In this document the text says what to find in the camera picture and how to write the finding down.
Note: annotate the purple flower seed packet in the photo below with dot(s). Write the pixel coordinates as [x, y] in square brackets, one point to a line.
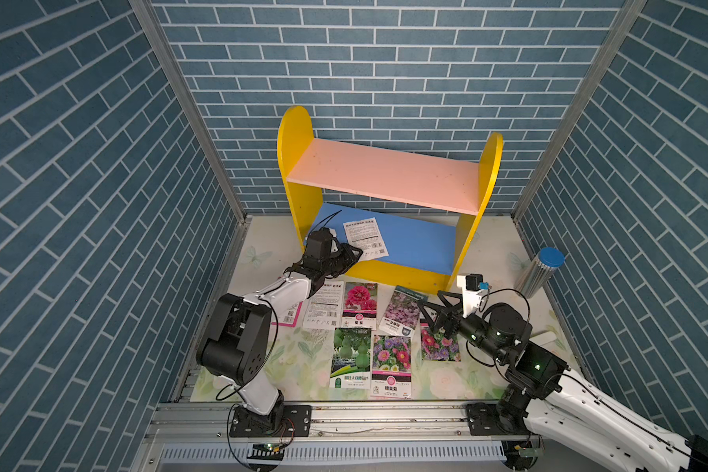
[402, 315]

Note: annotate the left corner aluminium post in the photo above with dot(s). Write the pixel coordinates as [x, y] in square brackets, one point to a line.
[148, 20]

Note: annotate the white text packet shelf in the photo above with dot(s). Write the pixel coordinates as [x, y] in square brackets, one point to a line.
[366, 236]

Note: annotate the white text seed packet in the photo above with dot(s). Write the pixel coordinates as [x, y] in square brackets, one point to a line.
[324, 309]

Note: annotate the circuit board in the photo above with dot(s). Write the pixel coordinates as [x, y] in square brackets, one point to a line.
[265, 451]
[519, 452]

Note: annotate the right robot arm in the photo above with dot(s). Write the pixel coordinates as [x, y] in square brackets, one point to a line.
[546, 397]

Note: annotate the right corner aluminium post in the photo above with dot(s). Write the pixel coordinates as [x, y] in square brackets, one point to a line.
[622, 25]

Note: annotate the floral table mat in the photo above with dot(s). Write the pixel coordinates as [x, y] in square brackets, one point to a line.
[300, 362]

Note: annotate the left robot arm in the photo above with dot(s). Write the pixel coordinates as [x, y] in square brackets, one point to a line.
[236, 341]

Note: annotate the yellow wooden shelf unit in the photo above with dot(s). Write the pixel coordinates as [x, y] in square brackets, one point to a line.
[421, 255]

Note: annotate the hollyhock magenta flower packet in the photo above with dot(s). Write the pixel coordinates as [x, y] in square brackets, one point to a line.
[360, 305]

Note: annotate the chrysanthemum packet pink band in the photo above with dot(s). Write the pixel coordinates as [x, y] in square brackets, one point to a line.
[391, 372]

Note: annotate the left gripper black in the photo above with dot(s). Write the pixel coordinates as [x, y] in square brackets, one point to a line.
[351, 256]

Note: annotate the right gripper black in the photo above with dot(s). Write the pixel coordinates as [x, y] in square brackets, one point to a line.
[445, 313]

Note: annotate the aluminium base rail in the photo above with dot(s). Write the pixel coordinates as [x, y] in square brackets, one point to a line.
[336, 435]

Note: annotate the left circuit board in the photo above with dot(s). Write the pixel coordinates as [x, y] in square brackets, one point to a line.
[265, 451]

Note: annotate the silver canister blue lid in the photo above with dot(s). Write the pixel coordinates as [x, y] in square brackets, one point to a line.
[541, 268]

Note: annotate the corner aluminium post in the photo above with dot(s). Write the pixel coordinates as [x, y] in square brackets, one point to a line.
[622, 25]
[148, 20]

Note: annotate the green gourd seed packet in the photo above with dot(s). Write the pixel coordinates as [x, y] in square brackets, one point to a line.
[352, 358]

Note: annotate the right circuit board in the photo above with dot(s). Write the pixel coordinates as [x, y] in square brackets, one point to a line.
[519, 452]

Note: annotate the pink-bordered seed packet back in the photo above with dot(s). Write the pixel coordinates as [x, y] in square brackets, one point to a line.
[294, 314]

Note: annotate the small chrysanthemum seed packet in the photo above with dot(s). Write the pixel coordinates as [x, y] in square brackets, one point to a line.
[437, 346]

